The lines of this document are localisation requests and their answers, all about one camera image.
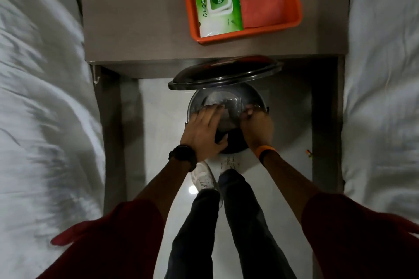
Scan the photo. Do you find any person's left white shoe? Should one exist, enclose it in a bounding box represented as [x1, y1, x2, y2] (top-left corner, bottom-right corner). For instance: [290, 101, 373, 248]
[190, 161, 219, 193]

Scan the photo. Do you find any black wristwatch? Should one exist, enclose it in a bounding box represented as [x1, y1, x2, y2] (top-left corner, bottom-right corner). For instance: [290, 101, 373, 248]
[168, 144, 198, 172]

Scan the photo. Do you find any orange plastic tray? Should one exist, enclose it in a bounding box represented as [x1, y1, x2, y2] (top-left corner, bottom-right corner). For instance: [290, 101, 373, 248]
[179, 0, 304, 44]

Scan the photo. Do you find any person's right red sleeve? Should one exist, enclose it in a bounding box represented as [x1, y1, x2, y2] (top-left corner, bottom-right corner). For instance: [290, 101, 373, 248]
[301, 192, 419, 279]

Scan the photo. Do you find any person's right forearm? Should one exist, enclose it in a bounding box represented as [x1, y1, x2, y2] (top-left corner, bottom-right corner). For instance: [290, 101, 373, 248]
[262, 154, 321, 224]

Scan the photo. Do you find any person's right trouser leg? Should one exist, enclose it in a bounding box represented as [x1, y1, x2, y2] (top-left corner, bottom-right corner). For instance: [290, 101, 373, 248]
[218, 169, 297, 279]

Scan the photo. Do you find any person's trouser leg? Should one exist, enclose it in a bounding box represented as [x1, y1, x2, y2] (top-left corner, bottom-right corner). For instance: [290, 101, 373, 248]
[218, 169, 297, 279]
[165, 189, 221, 279]

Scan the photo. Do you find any white bed duvet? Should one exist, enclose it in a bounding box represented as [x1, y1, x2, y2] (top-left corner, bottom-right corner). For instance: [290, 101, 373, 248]
[0, 0, 106, 279]
[341, 0, 419, 224]

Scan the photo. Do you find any person's white shoe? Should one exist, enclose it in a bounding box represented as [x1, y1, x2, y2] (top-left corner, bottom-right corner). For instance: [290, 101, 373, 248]
[190, 161, 219, 193]
[220, 155, 242, 175]

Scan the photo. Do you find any person's red sleeve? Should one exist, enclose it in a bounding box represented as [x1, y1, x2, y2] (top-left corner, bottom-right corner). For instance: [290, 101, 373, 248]
[301, 192, 419, 279]
[35, 198, 166, 279]

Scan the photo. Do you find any person's left red sleeve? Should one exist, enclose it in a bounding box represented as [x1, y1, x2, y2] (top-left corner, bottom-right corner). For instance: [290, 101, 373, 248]
[35, 198, 166, 279]

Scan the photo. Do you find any person's left forearm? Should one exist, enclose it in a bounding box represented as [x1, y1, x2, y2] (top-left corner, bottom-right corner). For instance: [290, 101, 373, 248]
[134, 158, 197, 224]

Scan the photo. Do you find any person's left trouser leg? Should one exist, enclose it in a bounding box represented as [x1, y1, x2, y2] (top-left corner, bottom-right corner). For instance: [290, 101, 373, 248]
[165, 189, 221, 279]

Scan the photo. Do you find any grey bedside table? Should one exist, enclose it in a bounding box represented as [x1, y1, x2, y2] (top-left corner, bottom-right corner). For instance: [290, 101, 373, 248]
[79, 0, 359, 216]

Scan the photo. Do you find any person's right white shoe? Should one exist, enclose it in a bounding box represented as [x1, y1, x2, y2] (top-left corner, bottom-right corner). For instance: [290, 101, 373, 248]
[220, 155, 242, 175]

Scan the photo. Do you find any orange wristband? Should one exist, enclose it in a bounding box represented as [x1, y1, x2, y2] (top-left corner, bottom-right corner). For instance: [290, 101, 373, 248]
[255, 145, 278, 162]

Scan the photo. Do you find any steel pedal trash bin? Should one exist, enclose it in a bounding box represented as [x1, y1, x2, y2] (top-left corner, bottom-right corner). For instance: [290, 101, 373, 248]
[187, 83, 270, 155]

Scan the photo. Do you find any person's left hand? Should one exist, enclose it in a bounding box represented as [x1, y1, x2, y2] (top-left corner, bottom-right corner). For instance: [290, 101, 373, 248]
[180, 104, 229, 162]

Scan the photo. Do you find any steel bin lid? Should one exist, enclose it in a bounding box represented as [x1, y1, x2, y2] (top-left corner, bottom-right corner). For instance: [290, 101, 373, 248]
[168, 55, 284, 91]

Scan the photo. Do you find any person's right hand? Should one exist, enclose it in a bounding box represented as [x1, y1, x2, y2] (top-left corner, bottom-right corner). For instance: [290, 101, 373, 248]
[240, 104, 275, 152]

